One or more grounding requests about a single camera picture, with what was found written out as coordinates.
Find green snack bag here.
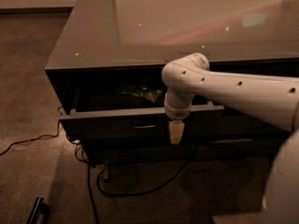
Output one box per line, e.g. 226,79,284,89
118,84,164,103

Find thin black floor cable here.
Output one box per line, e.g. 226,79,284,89
0,105,90,164

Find black object on floor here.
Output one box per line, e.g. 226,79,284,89
26,197,50,224

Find grey drawer cabinet counter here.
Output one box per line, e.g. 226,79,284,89
45,0,299,165

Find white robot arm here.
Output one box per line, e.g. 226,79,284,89
162,53,299,224

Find grey drawer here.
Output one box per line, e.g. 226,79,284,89
196,138,281,161
90,143,195,164
61,95,224,143

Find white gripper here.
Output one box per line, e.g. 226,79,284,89
164,103,191,145

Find thick black floor cable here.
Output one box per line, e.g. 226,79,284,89
86,140,199,224

